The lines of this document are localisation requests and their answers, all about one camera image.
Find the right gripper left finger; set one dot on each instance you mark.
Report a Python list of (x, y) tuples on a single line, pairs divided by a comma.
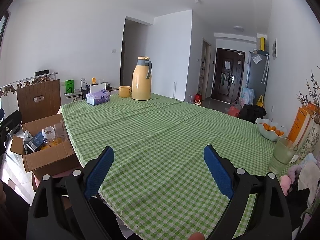
[(61, 208)]

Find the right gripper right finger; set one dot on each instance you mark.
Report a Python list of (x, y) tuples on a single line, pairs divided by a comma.
[(270, 217)]

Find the yellow snack bag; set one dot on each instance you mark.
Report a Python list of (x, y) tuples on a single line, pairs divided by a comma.
[(52, 143)]

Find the dark blue pet supplement box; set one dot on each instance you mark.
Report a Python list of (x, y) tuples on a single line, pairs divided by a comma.
[(35, 143)]

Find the clear plastic packaging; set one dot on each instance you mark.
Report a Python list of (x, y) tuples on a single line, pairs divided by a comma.
[(52, 132)]

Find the right hand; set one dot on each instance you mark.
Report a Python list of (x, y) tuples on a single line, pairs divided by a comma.
[(197, 236)]

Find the cardboard box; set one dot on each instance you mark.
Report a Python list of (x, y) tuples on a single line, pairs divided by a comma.
[(51, 160)]

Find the glass cup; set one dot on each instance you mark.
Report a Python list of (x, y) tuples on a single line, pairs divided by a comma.
[(283, 153)]

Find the bowl of oranges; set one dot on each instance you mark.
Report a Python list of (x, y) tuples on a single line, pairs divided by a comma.
[(270, 130)]

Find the black bag on floor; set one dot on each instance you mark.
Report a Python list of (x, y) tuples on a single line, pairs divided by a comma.
[(251, 113)]

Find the green checked tablecloth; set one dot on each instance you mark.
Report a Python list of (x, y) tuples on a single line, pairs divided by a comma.
[(159, 185)]

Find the brown wooden chair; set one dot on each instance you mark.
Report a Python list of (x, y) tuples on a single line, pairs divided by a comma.
[(39, 101)]

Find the orange paper bag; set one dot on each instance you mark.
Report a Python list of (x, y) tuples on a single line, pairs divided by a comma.
[(302, 124)]

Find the low side table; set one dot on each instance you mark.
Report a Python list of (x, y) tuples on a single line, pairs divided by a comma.
[(81, 93)]

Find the purple tissue box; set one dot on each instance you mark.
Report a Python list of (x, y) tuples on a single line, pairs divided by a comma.
[(98, 94)]

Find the drying rack with plants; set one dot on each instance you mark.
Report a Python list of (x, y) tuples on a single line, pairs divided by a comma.
[(12, 87)]

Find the yellow round tin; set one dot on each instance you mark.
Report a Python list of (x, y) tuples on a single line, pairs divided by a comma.
[(124, 91)]

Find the dark entrance door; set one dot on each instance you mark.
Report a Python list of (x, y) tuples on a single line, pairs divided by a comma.
[(228, 75)]

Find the yellow thermos jug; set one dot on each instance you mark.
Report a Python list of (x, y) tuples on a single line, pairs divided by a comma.
[(141, 79)]

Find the grey refrigerator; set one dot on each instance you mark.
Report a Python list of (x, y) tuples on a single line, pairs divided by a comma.
[(256, 76)]

